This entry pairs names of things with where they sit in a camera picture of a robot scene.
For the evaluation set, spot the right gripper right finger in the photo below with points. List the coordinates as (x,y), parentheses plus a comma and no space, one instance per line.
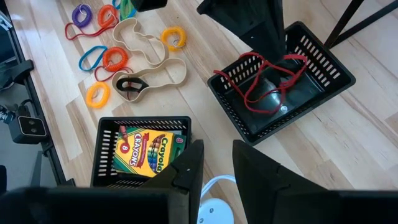
(258,177)

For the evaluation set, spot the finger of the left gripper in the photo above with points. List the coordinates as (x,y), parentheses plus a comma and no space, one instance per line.
(279,28)
(245,18)

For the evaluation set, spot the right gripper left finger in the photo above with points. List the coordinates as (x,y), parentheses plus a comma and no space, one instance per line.
(186,168)

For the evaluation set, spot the yellow green crayon box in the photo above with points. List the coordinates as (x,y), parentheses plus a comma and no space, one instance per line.
(146,149)

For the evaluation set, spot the red rubber band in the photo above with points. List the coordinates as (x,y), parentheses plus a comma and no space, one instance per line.
(95,74)
(93,34)
(287,84)

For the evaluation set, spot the wide tan rubber band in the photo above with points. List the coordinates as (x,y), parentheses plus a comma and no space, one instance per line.
(185,73)
(115,32)

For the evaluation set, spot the small white round device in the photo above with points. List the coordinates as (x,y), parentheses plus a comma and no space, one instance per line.
(214,214)

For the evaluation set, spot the black slotted plastic basket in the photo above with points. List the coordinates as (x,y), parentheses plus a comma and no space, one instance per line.
(97,155)
(308,90)

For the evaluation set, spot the wide light blue rubber band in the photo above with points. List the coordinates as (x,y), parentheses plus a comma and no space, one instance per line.
(80,63)

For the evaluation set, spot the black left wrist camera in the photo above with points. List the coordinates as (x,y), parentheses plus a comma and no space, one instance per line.
(149,4)

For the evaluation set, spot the small black table camera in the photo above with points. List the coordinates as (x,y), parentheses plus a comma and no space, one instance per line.
(28,127)

